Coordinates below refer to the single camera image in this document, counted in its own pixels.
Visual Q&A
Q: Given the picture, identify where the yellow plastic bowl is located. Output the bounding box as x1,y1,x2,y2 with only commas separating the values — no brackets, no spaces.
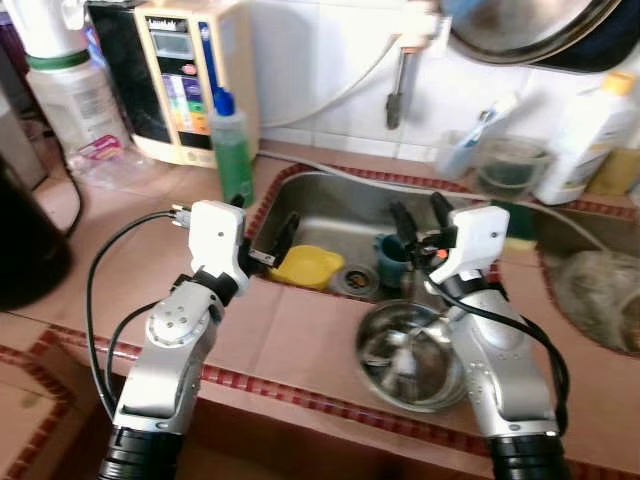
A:
265,245,346,293

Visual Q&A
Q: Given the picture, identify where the teal ceramic mug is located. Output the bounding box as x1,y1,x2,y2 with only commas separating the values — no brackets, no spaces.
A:
373,233,421,291

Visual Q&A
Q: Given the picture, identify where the steel bowl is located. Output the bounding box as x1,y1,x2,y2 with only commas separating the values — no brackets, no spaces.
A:
355,298,469,413

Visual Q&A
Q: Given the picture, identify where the green liquid soap bottle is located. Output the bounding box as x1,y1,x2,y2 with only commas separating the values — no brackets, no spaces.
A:
208,88,256,208

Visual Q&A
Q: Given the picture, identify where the steel sink basin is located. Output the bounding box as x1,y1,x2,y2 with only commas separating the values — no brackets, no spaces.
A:
245,165,541,301
535,205,640,356

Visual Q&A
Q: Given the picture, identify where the clear toothbrush cup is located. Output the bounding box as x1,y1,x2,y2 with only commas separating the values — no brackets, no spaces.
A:
435,128,491,181

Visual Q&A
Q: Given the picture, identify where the green and yellow sponge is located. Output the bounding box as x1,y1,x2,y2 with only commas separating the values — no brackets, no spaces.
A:
500,200,541,251

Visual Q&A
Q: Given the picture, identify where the beige water ionizer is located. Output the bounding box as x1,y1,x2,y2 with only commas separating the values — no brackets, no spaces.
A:
88,0,263,169

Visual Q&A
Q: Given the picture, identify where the white curved faucet tube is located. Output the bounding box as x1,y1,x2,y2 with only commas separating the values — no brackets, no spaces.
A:
258,35,401,131

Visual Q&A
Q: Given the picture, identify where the clear packet pink label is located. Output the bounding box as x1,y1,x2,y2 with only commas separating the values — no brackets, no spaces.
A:
65,130,161,191

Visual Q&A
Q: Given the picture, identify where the white detergent bottle yellow cap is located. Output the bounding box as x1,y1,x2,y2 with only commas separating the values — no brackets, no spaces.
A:
533,72,639,206

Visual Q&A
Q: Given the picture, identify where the white bottle green cap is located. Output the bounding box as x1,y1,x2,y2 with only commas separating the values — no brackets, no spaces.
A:
5,0,131,161

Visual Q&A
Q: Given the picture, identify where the steel wok lid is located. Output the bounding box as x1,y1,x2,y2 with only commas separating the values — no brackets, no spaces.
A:
445,0,623,67

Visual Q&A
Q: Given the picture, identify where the black electric kettle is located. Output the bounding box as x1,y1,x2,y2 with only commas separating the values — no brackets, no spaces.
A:
0,155,73,311

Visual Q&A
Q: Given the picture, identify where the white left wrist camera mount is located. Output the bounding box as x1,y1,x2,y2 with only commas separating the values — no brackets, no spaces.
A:
185,200,251,296

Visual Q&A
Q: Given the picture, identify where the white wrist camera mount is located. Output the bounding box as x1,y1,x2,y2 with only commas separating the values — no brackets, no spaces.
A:
428,205,511,286
185,200,251,296

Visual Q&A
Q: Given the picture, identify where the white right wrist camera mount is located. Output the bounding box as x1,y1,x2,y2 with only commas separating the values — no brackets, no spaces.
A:
428,205,511,286

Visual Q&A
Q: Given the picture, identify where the white counter hose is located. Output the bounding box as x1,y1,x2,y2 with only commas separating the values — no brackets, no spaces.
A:
255,150,611,251

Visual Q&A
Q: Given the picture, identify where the steel wall faucet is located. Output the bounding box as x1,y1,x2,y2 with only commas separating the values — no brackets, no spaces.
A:
385,0,451,131

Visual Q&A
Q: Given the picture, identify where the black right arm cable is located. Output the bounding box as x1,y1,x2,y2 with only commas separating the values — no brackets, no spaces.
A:
425,280,571,436

